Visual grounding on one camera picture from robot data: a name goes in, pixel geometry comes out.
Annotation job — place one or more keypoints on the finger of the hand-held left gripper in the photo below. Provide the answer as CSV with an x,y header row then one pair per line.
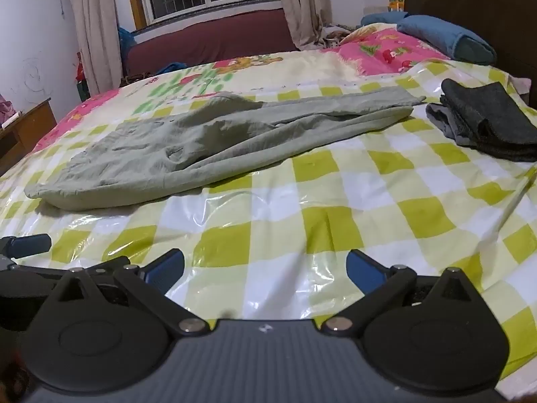
x,y
30,244

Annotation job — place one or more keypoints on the beige curtain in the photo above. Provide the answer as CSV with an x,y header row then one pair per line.
x,y
300,4
94,25

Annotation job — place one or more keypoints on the pink printed blanket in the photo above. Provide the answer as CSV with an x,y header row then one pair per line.
x,y
293,65

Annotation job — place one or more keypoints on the small blue cloth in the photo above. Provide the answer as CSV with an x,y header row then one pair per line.
x,y
172,67

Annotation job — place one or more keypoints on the light grey folded cloth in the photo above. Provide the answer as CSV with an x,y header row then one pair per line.
x,y
444,124

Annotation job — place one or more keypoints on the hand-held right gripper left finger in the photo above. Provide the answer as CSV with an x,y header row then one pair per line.
x,y
164,268

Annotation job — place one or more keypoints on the pink cloth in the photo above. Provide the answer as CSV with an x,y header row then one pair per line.
x,y
6,109

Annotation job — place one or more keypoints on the wooden bedside cabinet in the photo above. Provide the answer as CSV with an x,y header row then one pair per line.
x,y
23,128

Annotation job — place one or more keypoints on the maroon covered sofa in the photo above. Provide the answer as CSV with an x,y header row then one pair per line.
x,y
209,40

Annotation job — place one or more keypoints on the light green pants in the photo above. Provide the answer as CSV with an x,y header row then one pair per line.
x,y
218,134

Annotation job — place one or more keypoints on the red bag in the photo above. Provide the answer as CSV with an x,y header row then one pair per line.
x,y
79,67

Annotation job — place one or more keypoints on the blue plastic bag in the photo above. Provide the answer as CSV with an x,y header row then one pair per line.
x,y
126,37

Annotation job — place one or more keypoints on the dark grey folded clothes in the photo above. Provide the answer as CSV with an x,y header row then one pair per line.
x,y
491,117

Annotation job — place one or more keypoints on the blue pillow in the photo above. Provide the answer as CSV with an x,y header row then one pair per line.
x,y
444,35

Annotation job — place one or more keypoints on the blue folded cloth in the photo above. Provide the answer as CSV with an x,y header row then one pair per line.
x,y
379,17

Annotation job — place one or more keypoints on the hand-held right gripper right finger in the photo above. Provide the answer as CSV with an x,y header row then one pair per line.
x,y
364,272

